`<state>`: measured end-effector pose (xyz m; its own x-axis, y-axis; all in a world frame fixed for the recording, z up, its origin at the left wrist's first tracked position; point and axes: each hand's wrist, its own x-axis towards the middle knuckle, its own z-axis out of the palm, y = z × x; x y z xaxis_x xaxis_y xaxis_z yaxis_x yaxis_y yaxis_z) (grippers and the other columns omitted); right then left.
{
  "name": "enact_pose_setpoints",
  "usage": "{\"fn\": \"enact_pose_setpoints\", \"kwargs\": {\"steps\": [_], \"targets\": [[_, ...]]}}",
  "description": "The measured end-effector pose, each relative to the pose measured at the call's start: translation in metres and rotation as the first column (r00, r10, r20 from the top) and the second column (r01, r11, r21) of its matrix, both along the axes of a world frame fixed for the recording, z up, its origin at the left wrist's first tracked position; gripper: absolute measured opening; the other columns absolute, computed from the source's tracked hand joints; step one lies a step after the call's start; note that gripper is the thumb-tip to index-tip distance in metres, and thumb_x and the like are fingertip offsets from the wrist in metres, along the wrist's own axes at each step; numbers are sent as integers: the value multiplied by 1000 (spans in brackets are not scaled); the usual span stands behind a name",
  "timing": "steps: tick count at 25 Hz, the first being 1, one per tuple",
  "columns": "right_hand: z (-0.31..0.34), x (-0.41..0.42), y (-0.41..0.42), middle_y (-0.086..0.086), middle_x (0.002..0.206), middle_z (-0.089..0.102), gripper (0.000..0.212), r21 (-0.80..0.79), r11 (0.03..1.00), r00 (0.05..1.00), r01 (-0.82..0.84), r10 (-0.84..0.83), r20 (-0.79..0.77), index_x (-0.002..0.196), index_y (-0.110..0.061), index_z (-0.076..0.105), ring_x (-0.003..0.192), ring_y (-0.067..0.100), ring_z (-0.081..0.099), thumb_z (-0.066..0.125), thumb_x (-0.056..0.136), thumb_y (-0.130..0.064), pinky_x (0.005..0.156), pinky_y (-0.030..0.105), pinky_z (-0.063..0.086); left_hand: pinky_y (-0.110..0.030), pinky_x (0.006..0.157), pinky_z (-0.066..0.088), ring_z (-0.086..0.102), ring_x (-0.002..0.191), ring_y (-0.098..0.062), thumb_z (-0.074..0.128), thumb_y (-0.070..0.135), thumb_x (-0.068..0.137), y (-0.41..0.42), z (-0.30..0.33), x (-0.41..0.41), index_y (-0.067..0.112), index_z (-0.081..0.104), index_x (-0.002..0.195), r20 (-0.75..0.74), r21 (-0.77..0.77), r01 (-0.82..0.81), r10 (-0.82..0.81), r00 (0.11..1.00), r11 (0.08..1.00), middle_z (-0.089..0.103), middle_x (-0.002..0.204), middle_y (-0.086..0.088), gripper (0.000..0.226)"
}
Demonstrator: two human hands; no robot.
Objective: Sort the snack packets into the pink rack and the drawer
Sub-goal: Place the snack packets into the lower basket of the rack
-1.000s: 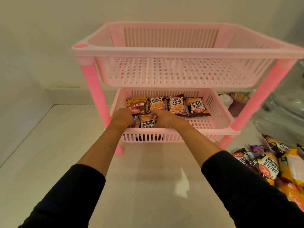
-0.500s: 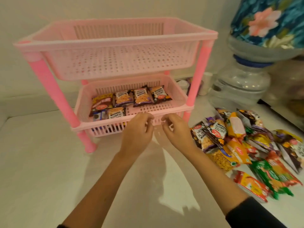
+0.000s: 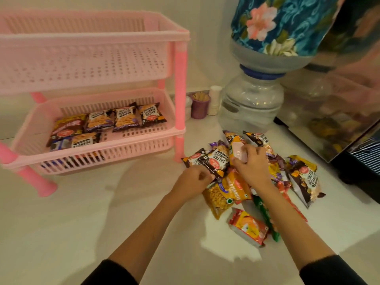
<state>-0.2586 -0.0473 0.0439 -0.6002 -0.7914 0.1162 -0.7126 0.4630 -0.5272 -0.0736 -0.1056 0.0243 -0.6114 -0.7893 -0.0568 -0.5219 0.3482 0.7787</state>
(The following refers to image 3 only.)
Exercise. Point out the purple toothpick cup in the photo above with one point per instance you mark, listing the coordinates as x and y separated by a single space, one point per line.
199 111

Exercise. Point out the pink two-tier plastic rack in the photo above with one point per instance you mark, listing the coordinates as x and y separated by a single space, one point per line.
89 65

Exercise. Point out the rows of mixed snack packets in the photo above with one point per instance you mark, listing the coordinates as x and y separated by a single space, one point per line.
124 118

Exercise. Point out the person's right hand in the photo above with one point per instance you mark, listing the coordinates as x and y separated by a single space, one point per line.
255 169

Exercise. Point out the person's left forearm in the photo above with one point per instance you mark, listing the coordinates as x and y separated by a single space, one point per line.
148 234

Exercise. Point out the black left sleeve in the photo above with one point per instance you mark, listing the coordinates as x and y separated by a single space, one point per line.
110 276

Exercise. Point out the pile of assorted snack packets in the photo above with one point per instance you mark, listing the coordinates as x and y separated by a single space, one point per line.
225 195

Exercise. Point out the clear water jug blue cap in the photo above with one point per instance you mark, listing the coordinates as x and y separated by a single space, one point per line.
267 63

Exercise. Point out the person's right forearm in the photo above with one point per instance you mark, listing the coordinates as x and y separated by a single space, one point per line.
291 225

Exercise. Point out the person's left hand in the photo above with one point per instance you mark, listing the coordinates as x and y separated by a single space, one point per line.
193 184

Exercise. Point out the bundle of wooden toothpicks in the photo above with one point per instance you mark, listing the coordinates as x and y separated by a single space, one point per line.
200 97

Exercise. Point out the brown white-label snack packet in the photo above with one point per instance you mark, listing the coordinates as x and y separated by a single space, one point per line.
218 160

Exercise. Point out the steel and black drinks appliance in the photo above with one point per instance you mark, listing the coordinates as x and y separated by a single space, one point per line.
326 115

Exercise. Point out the metal drip tray grille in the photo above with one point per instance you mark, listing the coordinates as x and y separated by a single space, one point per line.
366 155

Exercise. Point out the small white jar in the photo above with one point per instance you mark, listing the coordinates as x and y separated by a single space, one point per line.
188 109

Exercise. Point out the white salt shaker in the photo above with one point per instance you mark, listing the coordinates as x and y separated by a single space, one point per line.
214 100

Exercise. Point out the blue floral fabric cover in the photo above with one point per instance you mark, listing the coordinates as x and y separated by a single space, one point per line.
285 23

